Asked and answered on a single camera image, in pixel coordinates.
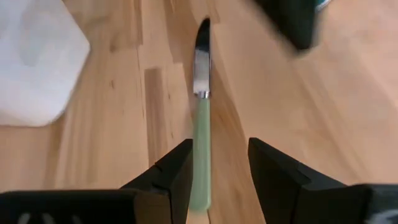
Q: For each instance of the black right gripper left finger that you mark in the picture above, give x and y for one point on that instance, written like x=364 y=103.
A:
x=174 y=174

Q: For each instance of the white rectangular tray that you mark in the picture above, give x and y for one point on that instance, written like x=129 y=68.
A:
x=37 y=77

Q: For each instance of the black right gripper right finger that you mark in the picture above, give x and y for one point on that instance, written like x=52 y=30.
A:
x=280 y=186

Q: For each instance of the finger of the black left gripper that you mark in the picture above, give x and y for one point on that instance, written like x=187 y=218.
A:
x=292 y=21

